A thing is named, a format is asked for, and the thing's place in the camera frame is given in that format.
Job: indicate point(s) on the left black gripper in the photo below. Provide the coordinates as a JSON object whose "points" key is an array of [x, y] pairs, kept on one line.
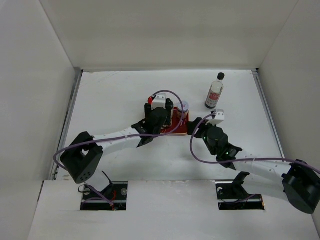
{"points": [[148, 110]]}

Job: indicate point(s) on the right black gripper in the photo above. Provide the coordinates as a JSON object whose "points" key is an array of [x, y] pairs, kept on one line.
{"points": [[198, 134]]}

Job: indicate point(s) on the small pink-lidded spice jar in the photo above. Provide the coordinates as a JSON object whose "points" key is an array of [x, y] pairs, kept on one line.
{"points": [[182, 109]]}

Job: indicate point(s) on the red-capped sauce jar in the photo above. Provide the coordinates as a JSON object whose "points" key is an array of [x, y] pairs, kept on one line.
{"points": [[150, 100]]}

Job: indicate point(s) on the tall clear vinegar bottle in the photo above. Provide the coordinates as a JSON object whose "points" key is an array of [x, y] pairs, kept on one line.
{"points": [[215, 91]]}

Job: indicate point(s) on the black-capped white bottle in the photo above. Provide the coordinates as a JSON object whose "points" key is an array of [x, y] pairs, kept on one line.
{"points": [[169, 106]]}

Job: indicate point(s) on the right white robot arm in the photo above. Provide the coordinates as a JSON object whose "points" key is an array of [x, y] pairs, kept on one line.
{"points": [[294, 181]]}

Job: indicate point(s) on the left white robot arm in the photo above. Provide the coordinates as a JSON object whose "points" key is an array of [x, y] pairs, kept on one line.
{"points": [[82, 162]]}

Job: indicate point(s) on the red rectangular tray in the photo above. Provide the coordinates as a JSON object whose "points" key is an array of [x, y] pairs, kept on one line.
{"points": [[177, 128]]}

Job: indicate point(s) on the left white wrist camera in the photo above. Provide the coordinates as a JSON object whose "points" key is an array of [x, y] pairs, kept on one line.
{"points": [[158, 101]]}

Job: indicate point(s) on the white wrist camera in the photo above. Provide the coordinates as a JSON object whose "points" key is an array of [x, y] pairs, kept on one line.
{"points": [[218, 116], [158, 101]]}

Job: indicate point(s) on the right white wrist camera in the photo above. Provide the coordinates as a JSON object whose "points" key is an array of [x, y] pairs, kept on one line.
{"points": [[218, 116]]}

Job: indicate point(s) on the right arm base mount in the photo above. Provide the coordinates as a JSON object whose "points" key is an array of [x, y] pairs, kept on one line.
{"points": [[231, 195]]}

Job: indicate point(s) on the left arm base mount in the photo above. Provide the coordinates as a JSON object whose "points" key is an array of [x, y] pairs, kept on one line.
{"points": [[117, 193]]}

